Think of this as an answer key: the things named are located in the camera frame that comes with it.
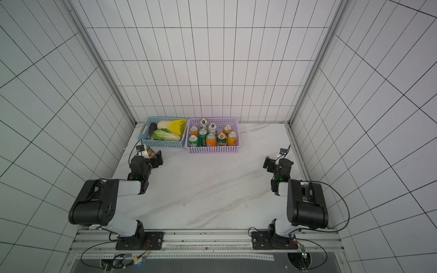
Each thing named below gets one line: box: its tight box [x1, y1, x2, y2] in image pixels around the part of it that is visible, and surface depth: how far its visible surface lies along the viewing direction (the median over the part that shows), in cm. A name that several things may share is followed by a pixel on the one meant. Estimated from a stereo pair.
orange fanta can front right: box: [227, 131, 238, 147], surface depth 101 cm
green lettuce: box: [151, 128, 182, 142], surface depth 105 cm
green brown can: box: [216, 132, 228, 147], surface depth 100 cm
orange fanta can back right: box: [223, 124, 234, 135], surface depth 105 cm
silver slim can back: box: [199, 118, 208, 130], surface depth 103 cm
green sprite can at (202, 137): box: [198, 129, 208, 147], surface depth 102 cm
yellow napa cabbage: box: [157, 118, 188, 136], surface depth 111 cm
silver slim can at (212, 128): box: [207, 122, 218, 136], surface depth 102 cm
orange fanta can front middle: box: [205, 133, 217, 147], surface depth 100 cm
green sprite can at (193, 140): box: [187, 134, 199, 148], surface depth 99 cm
